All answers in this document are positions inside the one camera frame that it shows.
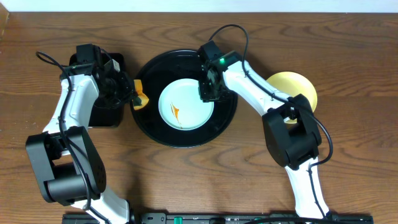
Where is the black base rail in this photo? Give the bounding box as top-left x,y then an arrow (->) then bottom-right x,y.
61,212 -> 374,224

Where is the yellow green scrub sponge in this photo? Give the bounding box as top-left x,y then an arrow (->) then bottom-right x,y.
132,80 -> 149,111

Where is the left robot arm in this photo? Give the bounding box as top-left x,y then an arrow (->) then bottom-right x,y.
25,44 -> 136,224

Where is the black rectangular tray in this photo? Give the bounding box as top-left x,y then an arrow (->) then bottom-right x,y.
69,53 -> 126,128

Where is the black round tray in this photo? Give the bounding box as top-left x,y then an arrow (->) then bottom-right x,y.
130,49 -> 238,147

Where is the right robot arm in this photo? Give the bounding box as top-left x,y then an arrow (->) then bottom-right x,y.
198,40 -> 330,219

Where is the yellow plate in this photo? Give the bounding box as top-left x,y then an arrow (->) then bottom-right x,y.
267,72 -> 318,112

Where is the light blue plate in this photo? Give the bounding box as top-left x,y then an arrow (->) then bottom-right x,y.
158,78 -> 215,131

